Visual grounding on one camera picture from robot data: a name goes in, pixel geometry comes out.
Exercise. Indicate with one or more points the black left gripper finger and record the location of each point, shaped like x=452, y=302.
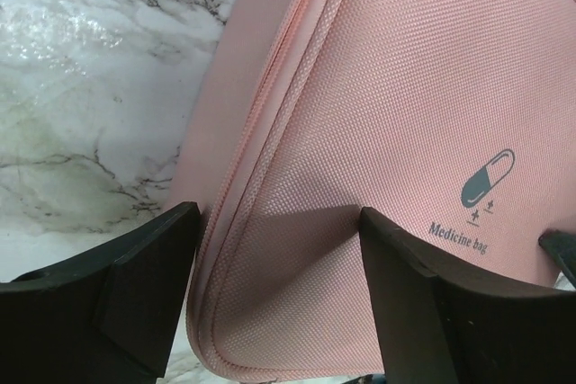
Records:
x=440, y=319
x=107, y=315

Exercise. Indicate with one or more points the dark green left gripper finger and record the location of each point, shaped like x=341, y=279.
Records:
x=559, y=248

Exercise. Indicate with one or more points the pink medicine kit case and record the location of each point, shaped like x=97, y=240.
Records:
x=453, y=118

